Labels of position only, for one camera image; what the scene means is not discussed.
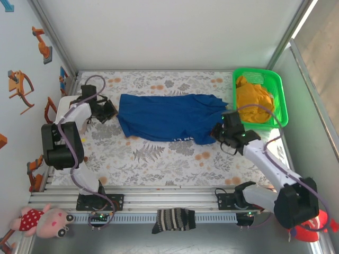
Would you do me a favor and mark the blue t-shirt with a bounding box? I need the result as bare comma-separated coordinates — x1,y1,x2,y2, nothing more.
116,93,229,146

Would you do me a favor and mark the white tissue box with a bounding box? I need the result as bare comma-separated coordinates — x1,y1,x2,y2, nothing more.
54,95,90,133

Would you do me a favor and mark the yellow cloth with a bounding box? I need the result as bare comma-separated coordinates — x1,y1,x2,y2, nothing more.
235,76,276,124

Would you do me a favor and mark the floral table mat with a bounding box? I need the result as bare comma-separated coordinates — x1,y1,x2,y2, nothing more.
51,70,292,187

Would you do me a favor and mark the orange gantry machine sticker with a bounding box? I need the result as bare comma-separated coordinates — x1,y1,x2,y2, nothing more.
7,70,35,115

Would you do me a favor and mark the green plastic basket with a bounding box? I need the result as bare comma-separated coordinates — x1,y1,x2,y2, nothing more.
232,67,289,130

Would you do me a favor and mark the small controller board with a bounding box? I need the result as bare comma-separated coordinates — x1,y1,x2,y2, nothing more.
236,211,262,227
88,211,113,225

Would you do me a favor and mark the black grey striped sock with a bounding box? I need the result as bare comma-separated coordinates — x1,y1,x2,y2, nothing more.
151,207,197,235

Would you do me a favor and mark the pink plush pig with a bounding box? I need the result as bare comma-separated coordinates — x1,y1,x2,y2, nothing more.
10,203,75,239

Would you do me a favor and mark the red plush fish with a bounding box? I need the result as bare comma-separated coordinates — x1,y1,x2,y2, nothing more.
287,208,339,243

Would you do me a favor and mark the blue orange wall sticker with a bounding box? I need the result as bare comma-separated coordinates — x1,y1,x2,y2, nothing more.
59,66,69,96

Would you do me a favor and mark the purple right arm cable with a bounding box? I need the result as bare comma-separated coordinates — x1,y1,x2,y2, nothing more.
237,104,333,235

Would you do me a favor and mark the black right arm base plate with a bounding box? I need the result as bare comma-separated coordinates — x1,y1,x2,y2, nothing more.
217,193,265,212

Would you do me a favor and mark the aluminium corner post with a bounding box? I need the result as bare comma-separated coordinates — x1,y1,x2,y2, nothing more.
28,0,79,79
266,0,318,71

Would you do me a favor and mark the aluminium base frame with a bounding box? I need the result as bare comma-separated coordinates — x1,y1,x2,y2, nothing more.
28,185,317,212

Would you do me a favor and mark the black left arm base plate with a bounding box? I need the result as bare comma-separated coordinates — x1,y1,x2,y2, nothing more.
76,193,125,212

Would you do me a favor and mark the grey slotted cable tray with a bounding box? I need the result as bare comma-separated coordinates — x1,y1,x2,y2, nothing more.
70,213,239,223

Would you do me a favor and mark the blue corner wall sticker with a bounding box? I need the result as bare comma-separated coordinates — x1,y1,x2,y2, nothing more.
0,0,14,13

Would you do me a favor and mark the orange frame sticker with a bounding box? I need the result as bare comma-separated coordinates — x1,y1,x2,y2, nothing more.
0,229,17,254

